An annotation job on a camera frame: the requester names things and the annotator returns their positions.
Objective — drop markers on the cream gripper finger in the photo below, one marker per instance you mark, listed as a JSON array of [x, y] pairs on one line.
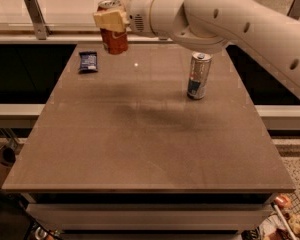
[[112, 20]]

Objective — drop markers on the red coke can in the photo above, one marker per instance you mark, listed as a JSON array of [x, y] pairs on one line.
[[114, 42]]

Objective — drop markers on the wire basket with snacks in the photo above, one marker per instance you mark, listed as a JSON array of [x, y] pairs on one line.
[[282, 224]]

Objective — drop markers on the silver blue energy drink can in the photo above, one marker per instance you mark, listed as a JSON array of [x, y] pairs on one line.
[[198, 75]]

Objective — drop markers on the left metal rail bracket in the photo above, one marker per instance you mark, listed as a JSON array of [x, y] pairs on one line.
[[40, 29]]

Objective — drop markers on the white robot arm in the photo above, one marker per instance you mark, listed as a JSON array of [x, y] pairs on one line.
[[270, 38]]

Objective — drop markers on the right metal rail bracket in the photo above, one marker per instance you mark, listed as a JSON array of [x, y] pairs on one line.
[[294, 10]]

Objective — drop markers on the dark round stool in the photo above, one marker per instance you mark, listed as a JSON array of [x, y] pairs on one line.
[[7, 159]]

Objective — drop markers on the blue rxbar blueberry wrapper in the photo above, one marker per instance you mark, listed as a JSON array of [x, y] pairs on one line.
[[88, 61]]

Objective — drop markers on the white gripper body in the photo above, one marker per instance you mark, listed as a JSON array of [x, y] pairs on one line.
[[139, 13]]

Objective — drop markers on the white table drawer front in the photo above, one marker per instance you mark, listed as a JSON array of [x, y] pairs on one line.
[[149, 217]]

